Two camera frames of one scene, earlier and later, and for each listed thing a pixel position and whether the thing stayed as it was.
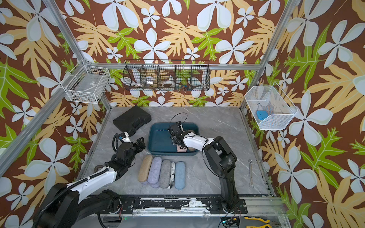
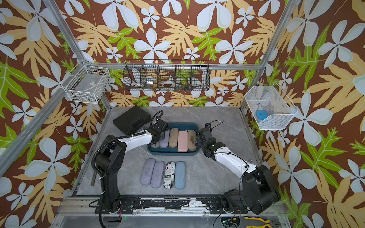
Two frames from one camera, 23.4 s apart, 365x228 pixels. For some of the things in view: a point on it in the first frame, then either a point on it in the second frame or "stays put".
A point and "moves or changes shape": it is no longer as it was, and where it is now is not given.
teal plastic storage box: (159, 141) stays put
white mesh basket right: (272, 109) stays put
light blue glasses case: (179, 175) stays put
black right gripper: (173, 139) -> (198, 141)
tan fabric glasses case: (144, 170) moves or changes shape
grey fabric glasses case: (165, 174) -> (157, 145)
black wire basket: (167, 74) stays put
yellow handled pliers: (271, 224) stays put
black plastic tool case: (132, 119) stays put
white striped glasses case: (172, 175) stays put
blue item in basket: (262, 114) stays put
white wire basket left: (87, 84) stays put
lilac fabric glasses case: (155, 169) -> (164, 143)
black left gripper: (142, 144) -> (151, 129)
